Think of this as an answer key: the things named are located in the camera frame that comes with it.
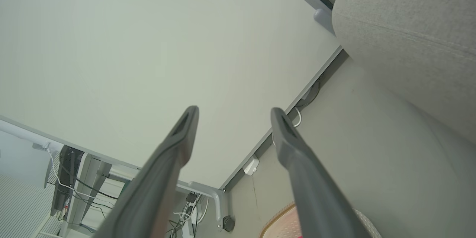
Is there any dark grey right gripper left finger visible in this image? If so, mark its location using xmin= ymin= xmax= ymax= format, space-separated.
xmin=91 ymin=105 xmax=200 ymax=238

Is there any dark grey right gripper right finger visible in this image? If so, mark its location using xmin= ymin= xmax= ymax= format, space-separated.
xmin=270 ymin=107 xmax=372 ymax=238

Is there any grey fabric sofa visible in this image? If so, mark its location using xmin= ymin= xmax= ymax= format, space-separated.
xmin=332 ymin=0 xmax=476 ymax=145

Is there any white power strip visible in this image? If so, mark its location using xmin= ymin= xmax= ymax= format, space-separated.
xmin=169 ymin=192 xmax=209 ymax=238

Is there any grey angled desk leg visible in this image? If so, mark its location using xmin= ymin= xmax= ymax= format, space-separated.
xmin=79 ymin=160 xmax=113 ymax=224

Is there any small white socket box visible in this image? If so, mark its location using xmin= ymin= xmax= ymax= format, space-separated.
xmin=243 ymin=155 xmax=260 ymax=176

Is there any black caster wheel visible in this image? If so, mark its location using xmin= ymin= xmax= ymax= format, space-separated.
xmin=222 ymin=215 xmax=236 ymax=232

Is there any black computer tower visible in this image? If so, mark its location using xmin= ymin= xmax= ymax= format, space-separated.
xmin=50 ymin=145 xmax=84 ymax=217

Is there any large white partition panel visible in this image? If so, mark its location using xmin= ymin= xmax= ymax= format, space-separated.
xmin=0 ymin=0 xmax=342 ymax=190

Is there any white slatted panel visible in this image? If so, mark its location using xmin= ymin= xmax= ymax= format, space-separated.
xmin=0 ymin=173 xmax=62 ymax=238

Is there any white looped cable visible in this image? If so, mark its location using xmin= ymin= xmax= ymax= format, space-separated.
xmin=271 ymin=107 xmax=303 ymax=146

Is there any thin white desk cable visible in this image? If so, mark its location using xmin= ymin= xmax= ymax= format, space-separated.
xmin=45 ymin=147 xmax=116 ymax=209

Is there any black floor cable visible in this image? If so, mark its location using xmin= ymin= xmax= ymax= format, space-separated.
xmin=300 ymin=79 xmax=321 ymax=109

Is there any white horizontal rail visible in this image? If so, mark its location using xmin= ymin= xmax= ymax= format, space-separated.
xmin=0 ymin=120 xmax=65 ymax=154

